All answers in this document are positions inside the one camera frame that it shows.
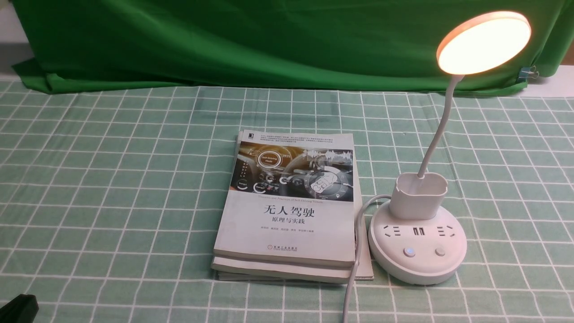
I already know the white desk lamp with sockets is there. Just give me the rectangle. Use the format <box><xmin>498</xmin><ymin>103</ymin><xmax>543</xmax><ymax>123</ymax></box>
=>
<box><xmin>368</xmin><ymin>11</ymin><xmax>532</xmax><ymax>285</ymax></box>

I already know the top self-driving textbook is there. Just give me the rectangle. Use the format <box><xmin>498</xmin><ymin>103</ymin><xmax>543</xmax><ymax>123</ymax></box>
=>
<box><xmin>213</xmin><ymin>130</ymin><xmax>357</xmax><ymax>269</ymax></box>

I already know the green backdrop cloth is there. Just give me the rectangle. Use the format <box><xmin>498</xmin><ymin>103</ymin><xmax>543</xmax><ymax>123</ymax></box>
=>
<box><xmin>13</xmin><ymin>0</ymin><xmax>573</xmax><ymax>96</ymax></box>

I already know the green checked tablecloth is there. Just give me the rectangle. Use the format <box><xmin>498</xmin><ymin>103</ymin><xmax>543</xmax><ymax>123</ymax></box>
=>
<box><xmin>0</xmin><ymin>80</ymin><xmax>574</xmax><ymax>323</ymax></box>

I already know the silver binder clip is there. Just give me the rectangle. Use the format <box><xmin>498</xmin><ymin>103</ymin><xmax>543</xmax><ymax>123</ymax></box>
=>
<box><xmin>517</xmin><ymin>65</ymin><xmax>539</xmax><ymax>83</ymax></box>

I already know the black object at corner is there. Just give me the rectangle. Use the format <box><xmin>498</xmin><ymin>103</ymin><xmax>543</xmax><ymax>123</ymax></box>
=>
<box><xmin>0</xmin><ymin>294</ymin><xmax>39</xmax><ymax>323</ymax></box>

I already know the white power cable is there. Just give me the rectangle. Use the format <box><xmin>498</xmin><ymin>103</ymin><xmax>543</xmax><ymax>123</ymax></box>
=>
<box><xmin>342</xmin><ymin>194</ymin><xmax>392</xmax><ymax>323</ymax></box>

